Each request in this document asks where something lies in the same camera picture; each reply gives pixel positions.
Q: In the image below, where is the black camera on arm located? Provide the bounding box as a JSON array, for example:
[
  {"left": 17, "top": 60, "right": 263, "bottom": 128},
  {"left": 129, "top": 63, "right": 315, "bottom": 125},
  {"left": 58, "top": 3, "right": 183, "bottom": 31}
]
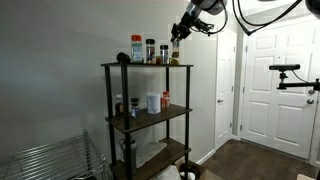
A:
[{"left": 268, "top": 63, "right": 320, "bottom": 92}]

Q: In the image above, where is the grey folded dish mat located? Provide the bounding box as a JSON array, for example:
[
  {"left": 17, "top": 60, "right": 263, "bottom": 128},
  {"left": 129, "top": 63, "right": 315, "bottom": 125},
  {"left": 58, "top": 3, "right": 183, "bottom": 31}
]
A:
[{"left": 136, "top": 142, "right": 167, "bottom": 168}]

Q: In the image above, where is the small black-lid jar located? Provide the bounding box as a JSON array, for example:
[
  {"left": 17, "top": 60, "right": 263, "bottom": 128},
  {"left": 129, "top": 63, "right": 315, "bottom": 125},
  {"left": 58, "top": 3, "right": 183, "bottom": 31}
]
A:
[{"left": 131, "top": 98, "right": 139, "bottom": 118}]

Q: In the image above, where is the clear white-lid spice bottle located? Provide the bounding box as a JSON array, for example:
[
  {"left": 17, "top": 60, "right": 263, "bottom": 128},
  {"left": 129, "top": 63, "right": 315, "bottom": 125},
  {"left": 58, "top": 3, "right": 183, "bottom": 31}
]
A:
[{"left": 171, "top": 39, "right": 179, "bottom": 65}]

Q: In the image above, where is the white panel door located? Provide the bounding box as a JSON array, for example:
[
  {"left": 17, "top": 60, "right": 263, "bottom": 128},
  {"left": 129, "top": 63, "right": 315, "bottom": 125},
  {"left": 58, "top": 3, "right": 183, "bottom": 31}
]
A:
[{"left": 240, "top": 21, "right": 319, "bottom": 159}]

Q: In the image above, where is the white cylindrical can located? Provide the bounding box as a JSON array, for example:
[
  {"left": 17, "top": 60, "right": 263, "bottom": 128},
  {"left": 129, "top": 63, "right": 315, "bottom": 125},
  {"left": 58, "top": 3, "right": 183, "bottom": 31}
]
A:
[{"left": 147, "top": 92, "right": 161, "bottom": 114}]

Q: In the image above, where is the white side door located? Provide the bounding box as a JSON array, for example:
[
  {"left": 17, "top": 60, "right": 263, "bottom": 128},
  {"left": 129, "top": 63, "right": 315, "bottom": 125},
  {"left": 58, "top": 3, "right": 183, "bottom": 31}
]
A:
[{"left": 215, "top": 29, "right": 237, "bottom": 150}]

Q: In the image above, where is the dark wooden three-tier shelf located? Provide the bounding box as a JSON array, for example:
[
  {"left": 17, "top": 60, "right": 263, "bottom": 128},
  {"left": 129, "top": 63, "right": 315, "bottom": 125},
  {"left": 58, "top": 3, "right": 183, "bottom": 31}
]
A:
[{"left": 102, "top": 62, "right": 192, "bottom": 180}]

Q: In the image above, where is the dark grey water bottle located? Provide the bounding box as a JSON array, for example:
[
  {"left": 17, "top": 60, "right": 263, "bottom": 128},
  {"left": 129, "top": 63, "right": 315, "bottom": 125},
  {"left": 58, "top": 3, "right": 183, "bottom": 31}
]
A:
[{"left": 119, "top": 137, "right": 137, "bottom": 174}]

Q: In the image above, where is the black-lid clear spice jar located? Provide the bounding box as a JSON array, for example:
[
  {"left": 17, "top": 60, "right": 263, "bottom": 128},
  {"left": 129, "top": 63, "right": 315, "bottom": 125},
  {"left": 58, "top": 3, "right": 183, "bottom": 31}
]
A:
[{"left": 160, "top": 45, "right": 169, "bottom": 64}]

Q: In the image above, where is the red orange spice container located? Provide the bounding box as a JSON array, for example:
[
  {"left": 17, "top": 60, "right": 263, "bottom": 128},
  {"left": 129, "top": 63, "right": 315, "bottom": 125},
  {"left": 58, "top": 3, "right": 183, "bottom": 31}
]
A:
[{"left": 161, "top": 91, "right": 170, "bottom": 108}]

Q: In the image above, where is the red-lid spice jar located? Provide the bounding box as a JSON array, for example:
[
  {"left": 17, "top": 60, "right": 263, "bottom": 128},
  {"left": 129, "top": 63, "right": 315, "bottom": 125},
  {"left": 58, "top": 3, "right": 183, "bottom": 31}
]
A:
[{"left": 131, "top": 34, "right": 143, "bottom": 63}]

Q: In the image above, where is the chrome wire rack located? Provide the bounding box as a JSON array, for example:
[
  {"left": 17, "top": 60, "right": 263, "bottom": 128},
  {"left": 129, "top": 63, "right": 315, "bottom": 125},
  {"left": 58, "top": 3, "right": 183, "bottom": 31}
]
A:
[{"left": 0, "top": 130, "right": 110, "bottom": 180}]

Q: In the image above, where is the black round object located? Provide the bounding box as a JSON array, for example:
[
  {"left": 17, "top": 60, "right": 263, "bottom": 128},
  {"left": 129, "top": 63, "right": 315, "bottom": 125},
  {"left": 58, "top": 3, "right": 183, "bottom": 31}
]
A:
[{"left": 117, "top": 52, "right": 131, "bottom": 63}]

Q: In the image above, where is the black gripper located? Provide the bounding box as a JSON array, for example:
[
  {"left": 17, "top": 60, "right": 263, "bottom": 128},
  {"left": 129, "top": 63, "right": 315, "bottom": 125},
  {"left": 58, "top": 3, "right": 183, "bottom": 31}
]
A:
[{"left": 170, "top": 12, "right": 214, "bottom": 42}]

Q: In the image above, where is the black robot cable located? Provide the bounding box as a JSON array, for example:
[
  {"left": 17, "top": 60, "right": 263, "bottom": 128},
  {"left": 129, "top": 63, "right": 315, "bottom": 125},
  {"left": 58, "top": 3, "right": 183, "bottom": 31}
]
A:
[{"left": 219, "top": 0, "right": 304, "bottom": 37}]

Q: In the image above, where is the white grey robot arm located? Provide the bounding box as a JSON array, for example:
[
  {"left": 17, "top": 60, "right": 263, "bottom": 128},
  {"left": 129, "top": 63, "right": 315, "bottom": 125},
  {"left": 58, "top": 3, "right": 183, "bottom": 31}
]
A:
[{"left": 171, "top": 0, "right": 302, "bottom": 42}]

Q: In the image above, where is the small dark brown bottle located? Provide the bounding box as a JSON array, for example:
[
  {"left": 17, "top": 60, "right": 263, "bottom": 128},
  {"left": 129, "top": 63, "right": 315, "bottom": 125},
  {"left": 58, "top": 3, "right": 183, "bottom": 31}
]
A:
[{"left": 115, "top": 94, "right": 123, "bottom": 116}]

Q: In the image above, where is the black-lid red spice jar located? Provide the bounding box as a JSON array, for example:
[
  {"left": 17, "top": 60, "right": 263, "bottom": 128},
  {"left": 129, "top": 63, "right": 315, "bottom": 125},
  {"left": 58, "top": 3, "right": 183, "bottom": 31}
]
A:
[{"left": 146, "top": 39, "right": 155, "bottom": 63}]

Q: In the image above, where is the red tomato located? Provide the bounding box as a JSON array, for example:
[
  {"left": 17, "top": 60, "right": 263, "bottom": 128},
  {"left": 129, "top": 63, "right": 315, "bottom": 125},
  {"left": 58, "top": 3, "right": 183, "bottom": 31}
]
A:
[{"left": 156, "top": 56, "right": 162, "bottom": 64}]

